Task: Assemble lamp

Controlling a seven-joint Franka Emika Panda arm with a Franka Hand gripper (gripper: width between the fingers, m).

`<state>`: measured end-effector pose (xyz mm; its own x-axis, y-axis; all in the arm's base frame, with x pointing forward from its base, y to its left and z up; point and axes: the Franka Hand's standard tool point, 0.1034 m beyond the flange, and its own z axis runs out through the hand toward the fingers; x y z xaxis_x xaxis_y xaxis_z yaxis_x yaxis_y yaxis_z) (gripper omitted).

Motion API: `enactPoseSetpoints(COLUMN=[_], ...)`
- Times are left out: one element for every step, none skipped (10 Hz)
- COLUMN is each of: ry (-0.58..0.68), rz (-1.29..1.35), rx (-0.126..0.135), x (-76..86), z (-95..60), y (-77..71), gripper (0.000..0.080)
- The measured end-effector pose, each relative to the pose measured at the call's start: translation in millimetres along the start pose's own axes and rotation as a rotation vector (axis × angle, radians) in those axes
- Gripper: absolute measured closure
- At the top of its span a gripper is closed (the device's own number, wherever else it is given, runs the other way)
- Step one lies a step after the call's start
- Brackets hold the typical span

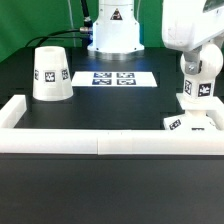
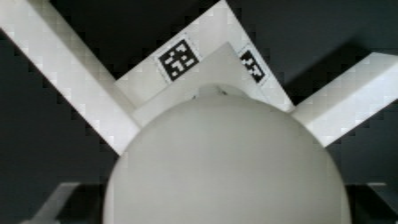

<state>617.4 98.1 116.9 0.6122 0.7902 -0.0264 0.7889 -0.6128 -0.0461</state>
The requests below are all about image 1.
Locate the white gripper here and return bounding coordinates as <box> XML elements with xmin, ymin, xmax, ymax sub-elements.
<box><xmin>162</xmin><ymin>0</ymin><xmax>224</xmax><ymax>75</ymax></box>

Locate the black cable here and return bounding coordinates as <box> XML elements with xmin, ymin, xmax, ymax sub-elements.
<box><xmin>25</xmin><ymin>0</ymin><xmax>94</xmax><ymax>48</ymax></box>

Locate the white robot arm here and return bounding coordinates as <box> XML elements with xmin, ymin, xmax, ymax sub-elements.
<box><xmin>88</xmin><ymin>0</ymin><xmax>224</xmax><ymax>75</ymax></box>

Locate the white lamp bulb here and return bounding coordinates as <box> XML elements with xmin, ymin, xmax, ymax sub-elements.
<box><xmin>180</xmin><ymin>42</ymin><xmax>223</xmax><ymax>101</ymax></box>

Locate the grey thin cable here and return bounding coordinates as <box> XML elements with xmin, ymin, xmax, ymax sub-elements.
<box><xmin>67</xmin><ymin>0</ymin><xmax>78</xmax><ymax>48</ymax></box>

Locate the white lamp shade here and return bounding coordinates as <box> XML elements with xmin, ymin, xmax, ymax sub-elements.
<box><xmin>33</xmin><ymin>46</ymin><xmax>73</xmax><ymax>101</ymax></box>

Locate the white U-shaped frame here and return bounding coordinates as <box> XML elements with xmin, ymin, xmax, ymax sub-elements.
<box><xmin>0</xmin><ymin>95</ymin><xmax>224</xmax><ymax>155</ymax></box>

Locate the white lamp base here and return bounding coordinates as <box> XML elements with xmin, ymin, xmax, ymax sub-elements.
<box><xmin>163</xmin><ymin>93</ymin><xmax>220</xmax><ymax>132</ymax></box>

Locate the white marker sheet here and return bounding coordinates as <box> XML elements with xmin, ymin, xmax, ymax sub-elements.
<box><xmin>72</xmin><ymin>71</ymin><xmax>157</xmax><ymax>87</ymax></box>

